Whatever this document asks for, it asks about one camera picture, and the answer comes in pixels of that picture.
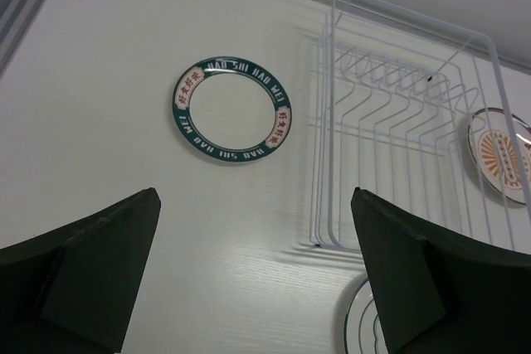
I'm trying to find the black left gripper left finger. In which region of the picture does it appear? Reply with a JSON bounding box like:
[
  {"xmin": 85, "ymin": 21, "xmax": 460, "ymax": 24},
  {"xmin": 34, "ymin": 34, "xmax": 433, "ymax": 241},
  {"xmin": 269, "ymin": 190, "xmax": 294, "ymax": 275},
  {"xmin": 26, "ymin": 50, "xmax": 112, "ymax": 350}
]
[{"xmin": 1, "ymin": 187, "xmax": 161, "ymax": 353}]

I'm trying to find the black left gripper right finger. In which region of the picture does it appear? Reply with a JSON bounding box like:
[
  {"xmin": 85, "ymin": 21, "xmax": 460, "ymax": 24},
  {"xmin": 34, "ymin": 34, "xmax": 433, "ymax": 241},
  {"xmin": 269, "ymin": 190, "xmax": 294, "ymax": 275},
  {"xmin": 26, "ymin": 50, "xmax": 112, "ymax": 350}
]
[{"xmin": 351, "ymin": 188, "xmax": 530, "ymax": 353}]

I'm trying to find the white plate with line pattern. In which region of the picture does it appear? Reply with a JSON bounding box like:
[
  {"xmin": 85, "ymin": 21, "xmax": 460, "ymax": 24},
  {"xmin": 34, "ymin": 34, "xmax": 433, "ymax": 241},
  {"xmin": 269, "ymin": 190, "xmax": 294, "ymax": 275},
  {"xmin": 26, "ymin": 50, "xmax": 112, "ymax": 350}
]
[{"xmin": 343, "ymin": 277, "xmax": 388, "ymax": 354}]

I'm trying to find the white wire dish rack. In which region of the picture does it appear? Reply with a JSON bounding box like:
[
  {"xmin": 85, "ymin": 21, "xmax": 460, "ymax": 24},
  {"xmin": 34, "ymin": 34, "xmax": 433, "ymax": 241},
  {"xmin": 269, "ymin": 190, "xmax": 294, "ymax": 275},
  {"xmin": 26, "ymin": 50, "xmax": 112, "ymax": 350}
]
[{"xmin": 309, "ymin": 0, "xmax": 530, "ymax": 253}]

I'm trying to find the green rimmed white plate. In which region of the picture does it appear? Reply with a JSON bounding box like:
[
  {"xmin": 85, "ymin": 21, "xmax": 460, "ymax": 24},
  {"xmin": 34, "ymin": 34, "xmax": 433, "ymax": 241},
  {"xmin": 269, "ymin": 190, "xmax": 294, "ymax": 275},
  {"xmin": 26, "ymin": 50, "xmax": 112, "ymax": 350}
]
[{"xmin": 172, "ymin": 56, "xmax": 293, "ymax": 163}]

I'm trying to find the orange patterned plate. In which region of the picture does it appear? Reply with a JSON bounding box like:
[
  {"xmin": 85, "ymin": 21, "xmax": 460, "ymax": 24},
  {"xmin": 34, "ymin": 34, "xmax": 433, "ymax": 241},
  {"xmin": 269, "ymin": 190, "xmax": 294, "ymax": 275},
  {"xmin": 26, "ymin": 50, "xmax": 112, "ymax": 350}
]
[{"xmin": 467, "ymin": 107, "xmax": 530, "ymax": 206}]

